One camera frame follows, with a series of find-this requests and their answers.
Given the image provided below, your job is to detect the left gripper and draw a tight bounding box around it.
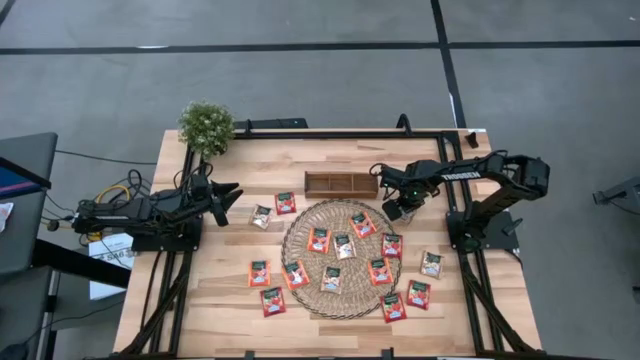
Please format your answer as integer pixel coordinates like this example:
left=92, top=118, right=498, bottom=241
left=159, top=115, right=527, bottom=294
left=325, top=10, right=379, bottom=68
left=188, top=172, right=245, bottom=214

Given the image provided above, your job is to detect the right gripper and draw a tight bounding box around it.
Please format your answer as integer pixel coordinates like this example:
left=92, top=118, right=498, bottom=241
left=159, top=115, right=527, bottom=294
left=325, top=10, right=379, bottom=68
left=397, top=179, right=441, bottom=217

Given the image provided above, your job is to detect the beige tea bag sachet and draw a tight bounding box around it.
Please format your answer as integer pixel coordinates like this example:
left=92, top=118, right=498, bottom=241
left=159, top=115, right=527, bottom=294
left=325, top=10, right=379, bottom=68
left=332, top=233, right=358, bottom=261
left=248, top=203, right=274, bottom=231
left=419, top=250, right=445, bottom=280
left=319, top=265, right=344, bottom=295

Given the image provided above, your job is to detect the orange tea bag sachet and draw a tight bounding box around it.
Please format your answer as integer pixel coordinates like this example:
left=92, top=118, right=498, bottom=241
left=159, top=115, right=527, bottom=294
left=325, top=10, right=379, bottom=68
left=306, top=227, right=333, bottom=255
left=280, top=259, right=311, bottom=292
left=367, top=257, right=395, bottom=287
left=247, top=259, right=272, bottom=288
left=348, top=210, right=378, bottom=240

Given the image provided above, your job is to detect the wooden three-compartment tray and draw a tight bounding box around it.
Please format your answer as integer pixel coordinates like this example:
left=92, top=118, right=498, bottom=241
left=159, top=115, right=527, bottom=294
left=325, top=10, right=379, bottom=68
left=304, top=171, right=380, bottom=201

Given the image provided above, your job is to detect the green potted plant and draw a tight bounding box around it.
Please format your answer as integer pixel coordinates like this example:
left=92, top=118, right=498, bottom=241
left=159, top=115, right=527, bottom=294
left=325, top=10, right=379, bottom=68
left=177, top=99, right=237, bottom=161

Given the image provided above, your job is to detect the black rectangular box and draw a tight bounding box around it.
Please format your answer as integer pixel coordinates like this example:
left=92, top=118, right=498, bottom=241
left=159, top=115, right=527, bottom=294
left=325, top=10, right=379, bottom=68
left=233, top=117, right=310, bottom=132

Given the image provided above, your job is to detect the round woven placemat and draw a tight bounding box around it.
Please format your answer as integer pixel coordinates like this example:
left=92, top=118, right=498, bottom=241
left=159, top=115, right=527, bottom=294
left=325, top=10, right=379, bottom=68
left=280, top=198, right=403, bottom=321

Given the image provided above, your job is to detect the white printed paper box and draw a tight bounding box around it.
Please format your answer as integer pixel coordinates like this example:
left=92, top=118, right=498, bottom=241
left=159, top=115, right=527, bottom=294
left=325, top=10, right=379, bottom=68
left=88, top=232, right=137, bottom=301

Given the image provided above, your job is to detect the black desk beam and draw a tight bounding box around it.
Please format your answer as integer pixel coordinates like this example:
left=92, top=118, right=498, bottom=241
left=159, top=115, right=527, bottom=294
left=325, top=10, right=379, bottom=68
left=30, top=238, right=132, bottom=290

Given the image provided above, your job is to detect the grey desk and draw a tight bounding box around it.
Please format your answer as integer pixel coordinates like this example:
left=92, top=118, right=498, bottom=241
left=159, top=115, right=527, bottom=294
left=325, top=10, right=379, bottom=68
left=0, top=131, right=59, bottom=274

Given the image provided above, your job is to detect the white item on desk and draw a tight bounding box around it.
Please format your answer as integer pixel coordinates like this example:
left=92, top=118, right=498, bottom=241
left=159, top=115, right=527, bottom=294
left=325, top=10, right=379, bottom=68
left=0, top=201, right=15, bottom=234

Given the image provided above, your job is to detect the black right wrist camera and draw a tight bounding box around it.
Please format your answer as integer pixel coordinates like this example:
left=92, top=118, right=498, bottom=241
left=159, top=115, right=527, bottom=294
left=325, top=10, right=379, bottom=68
left=382, top=198, right=407, bottom=223

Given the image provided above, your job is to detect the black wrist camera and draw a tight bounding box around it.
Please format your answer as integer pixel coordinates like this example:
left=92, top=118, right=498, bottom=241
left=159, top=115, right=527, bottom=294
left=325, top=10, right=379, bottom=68
left=209, top=198, right=230, bottom=228
left=382, top=198, right=407, bottom=223

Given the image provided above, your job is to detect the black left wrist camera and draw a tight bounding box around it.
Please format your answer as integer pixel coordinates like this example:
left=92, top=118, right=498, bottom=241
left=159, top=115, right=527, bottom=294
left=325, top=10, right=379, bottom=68
left=209, top=198, right=230, bottom=228

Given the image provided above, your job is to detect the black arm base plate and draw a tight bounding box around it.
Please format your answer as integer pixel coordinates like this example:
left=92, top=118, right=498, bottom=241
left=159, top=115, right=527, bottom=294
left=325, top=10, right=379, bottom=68
left=130, top=215, right=204, bottom=253
left=446, top=209, right=521, bottom=253

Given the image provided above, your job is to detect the yellow cable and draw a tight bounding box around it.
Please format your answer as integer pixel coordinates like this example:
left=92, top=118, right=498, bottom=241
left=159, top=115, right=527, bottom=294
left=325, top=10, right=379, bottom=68
left=82, top=183, right=132, bottom=242

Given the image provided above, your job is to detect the thin black floor cable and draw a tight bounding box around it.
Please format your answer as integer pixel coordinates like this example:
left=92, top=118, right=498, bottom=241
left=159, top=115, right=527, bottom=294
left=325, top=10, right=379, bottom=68
left=53, top=148, right=159, bottom=167

